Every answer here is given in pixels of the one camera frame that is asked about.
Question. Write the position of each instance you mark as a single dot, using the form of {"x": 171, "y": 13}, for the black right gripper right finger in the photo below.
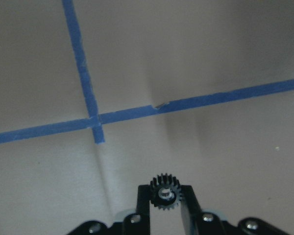
{"x": 190, "y": 208}

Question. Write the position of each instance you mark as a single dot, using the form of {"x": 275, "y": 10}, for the brown paper mat blue grid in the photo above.
{"x": 238, "y": 156}

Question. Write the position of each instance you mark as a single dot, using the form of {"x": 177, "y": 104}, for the black bearing gear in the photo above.
{"x": 166, "y": 191}

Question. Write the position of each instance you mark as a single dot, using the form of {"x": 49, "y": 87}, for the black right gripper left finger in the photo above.
{"x": 143, "y": 202}

